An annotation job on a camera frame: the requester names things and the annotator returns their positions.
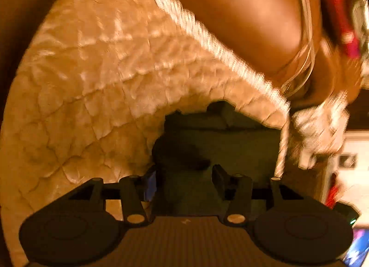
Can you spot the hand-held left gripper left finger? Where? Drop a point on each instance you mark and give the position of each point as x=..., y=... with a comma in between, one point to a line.
x=150, y=186

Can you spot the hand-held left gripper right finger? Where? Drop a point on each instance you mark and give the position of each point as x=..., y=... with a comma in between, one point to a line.
x=219, y=180

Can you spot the dark green garment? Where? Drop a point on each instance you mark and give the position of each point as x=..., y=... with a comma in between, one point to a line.
x=219, y=143

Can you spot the white fringed cloth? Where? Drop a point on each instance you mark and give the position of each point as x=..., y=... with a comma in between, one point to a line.
x=320, y=128

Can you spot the beige quilted blanket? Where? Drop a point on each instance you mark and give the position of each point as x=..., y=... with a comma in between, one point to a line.
x=86, y=82

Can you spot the red patterned cloth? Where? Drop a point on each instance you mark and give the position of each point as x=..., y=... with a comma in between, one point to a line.
x=337, y=1

